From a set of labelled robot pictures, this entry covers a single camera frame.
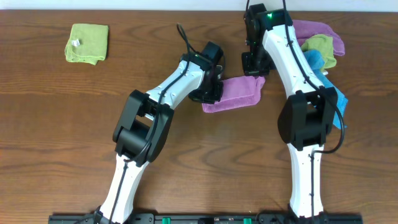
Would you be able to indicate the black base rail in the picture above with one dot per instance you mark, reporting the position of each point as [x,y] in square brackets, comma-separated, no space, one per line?
[262,218]

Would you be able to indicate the folded green cloth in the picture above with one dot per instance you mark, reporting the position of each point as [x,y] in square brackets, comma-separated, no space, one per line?
[88,43]

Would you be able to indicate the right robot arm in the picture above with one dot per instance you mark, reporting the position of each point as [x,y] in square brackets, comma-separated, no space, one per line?
[307,116]

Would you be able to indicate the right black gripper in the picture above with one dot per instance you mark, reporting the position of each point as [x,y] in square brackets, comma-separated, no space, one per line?
[255,66]

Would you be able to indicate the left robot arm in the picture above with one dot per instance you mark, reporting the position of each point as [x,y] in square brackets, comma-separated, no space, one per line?
[144,124]

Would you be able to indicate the purple cloth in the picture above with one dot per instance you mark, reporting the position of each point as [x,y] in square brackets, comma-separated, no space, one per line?
[238,92]
[307,29]

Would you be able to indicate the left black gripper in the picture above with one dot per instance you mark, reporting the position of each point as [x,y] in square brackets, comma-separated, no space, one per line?
[206,94]

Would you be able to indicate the blue cloth in pile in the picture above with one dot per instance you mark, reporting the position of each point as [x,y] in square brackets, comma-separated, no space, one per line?
[315,61]

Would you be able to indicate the green cloth in pile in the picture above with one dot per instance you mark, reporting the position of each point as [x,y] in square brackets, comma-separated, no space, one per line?
[322,44]

